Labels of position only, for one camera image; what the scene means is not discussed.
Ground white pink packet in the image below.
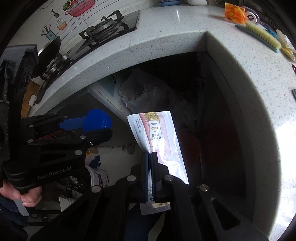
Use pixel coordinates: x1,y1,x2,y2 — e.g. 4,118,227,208
127,111,189,215

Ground orange pickle jar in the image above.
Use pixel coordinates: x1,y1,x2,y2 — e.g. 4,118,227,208
224,3,246,25

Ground blue scrub brush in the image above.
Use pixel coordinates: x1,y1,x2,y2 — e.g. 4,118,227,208
235,22,281,53

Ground purple juice bottle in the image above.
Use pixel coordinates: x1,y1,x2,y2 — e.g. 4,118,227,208
243,6,260,25

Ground yellow yeast packet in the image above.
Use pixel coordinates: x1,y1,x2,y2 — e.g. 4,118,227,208
280,46,296,62

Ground blue pink plastic wrapper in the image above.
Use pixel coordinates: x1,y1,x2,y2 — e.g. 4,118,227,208
261,23,277,38

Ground cream rubber glove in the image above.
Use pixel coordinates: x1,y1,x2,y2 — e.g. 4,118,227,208
276,29,294,49

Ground blue round lid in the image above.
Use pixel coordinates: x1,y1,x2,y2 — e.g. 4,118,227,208
83,109,112,132

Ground person's left hand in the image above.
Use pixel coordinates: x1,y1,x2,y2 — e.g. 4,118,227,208
1,180,42,207

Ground black frying pan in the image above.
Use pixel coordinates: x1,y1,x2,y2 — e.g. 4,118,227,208
38,36,61,68

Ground black gas stove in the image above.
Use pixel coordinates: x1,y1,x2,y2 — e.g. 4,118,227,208
46,9,141,77

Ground small steel teapot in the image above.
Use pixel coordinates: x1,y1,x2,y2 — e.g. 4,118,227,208
159,0,182,6

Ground white sugar pot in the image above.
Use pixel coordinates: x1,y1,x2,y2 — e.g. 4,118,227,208
187,0,207,6

